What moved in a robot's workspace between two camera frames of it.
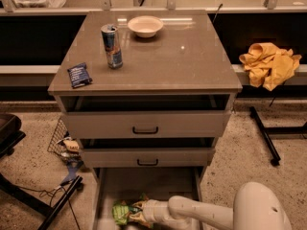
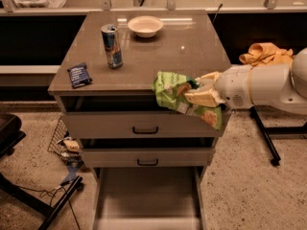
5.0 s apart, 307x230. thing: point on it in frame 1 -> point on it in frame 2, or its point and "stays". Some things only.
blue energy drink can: [113, 51] stays
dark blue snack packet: [79, 76] stays
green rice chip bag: [121, 210] -> [170, 89]
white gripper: [153, 211] -> [232, 86]
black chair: [10, 133] stays
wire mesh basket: [63, 145] stays
